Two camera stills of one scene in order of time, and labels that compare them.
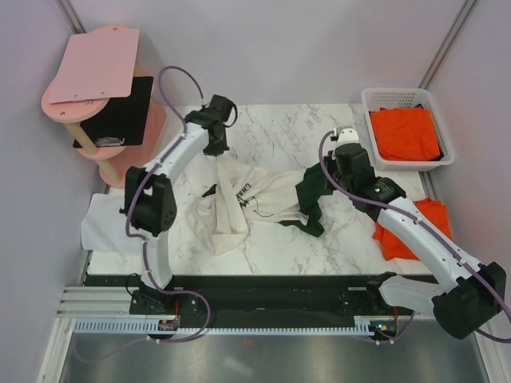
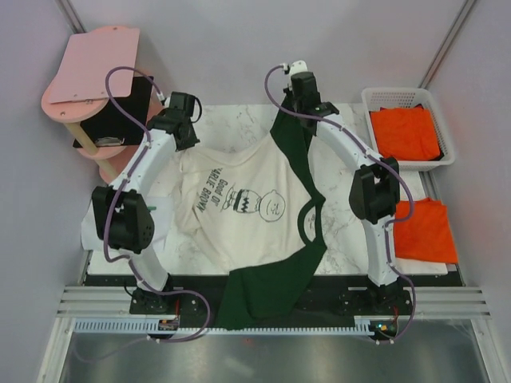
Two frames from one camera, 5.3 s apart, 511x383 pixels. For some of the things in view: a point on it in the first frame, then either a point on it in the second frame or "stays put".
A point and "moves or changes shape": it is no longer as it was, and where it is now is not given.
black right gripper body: [334, 172] → [293, 103]
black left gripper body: [219, 147] → [192, 138]
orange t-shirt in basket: [405, 134] stays put
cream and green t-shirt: [244, 195] moves or changes shape
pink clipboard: [97, 65] stays put
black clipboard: [124, 120] stays put
